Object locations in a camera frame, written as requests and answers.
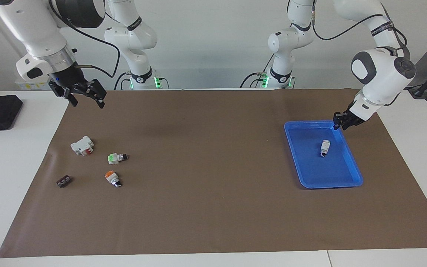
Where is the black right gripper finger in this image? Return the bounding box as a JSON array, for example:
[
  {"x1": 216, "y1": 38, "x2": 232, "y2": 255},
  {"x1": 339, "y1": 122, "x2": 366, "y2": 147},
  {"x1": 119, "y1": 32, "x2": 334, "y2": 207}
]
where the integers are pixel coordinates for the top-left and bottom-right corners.
[
  {"x1": 83, "y1": 79, "x2": 107, "y2": 109},
  {"x1": 48, "y1": 82, "x2": 79, "y2": 108}
]

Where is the white box yellow label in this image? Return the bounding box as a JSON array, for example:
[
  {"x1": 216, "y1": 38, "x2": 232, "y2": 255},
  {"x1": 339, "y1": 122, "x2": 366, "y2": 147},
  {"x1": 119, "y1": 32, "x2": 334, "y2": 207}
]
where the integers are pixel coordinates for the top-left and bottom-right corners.
[{"x1": 14, "y1": 78, "x2": 53, "y2": 91}]

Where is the white circuit breaker red lever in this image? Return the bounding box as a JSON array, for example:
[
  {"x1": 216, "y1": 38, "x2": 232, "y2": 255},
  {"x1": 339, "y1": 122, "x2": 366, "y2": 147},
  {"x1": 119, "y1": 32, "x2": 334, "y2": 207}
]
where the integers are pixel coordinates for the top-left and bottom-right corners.
[{"x1": 70, "y1": 135, "x2": 95, "y2": 157}]

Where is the blue plastic tray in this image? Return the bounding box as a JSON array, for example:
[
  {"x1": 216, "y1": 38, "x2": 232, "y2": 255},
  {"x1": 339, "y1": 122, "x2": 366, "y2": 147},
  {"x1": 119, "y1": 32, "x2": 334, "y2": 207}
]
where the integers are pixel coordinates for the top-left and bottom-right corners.
[{"x1": 284, "y1": 119, "x2": 364, "y2": 190}]

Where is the brown paper table mat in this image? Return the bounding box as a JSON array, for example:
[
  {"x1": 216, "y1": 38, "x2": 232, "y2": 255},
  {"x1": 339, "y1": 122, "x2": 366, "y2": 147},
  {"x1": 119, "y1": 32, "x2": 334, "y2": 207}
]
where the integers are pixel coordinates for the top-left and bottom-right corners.
[{"x1": 0, "y1": 88, "x2": 427, "y2": 258}]

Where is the black right base cable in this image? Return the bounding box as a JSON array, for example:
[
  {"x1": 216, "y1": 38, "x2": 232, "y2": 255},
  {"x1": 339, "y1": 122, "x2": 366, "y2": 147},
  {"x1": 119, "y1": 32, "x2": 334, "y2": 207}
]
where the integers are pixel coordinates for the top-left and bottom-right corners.
[{"x1": 114, "y1": 72, "x2": 132, "y2": 90}]

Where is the black base cable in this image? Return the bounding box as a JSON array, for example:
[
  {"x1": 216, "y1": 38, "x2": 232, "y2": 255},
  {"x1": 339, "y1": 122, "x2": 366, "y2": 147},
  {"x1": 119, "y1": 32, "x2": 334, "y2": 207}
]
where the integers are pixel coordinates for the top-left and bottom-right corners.
[
  {"x1": 240, "y1": 53, "x2": 275, "y2": 89},
  {"x1": 114, "y1": 72, "x2": 132, "y2": 90}
]

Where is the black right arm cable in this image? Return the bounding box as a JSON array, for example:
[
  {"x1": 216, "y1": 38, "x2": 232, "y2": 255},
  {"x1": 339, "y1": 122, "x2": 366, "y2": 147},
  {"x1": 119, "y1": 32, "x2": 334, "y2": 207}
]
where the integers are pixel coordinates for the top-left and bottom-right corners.
[{"x1": 48, "y1": 0, "x2": 122, "y2": 79}]

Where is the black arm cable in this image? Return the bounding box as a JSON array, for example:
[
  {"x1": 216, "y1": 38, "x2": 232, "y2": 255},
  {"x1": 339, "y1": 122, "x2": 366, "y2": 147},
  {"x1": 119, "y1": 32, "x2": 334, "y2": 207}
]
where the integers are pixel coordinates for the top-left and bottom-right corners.
[
  {"x1": 48, "y1": 0, "x2": 122, "y2": 79},
  {"x1": 311, "y1": 0, "x2": 409, "y2": 60}
]

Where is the selector switch with green block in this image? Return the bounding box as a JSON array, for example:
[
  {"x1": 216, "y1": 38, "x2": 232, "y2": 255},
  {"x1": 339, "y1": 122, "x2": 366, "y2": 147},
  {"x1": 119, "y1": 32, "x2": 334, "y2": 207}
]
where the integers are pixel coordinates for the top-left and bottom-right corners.
[{"x1": 107, "y1": 152, "x2": 129, "y2": 165}]

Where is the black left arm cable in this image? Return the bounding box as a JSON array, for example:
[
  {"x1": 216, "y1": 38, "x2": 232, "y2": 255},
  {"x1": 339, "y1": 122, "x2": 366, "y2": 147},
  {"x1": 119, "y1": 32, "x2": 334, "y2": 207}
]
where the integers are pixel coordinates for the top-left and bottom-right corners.
[{"x1": 311, "y1": 0, "x2": 409, "y2": 60}]

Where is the black left base cable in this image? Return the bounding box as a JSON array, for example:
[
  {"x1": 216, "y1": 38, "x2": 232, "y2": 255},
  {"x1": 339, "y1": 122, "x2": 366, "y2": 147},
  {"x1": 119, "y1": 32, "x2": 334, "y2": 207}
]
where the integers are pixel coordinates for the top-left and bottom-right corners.
[{"x1": 240, "y1": 53, "x2": 275, "y2": 89}]

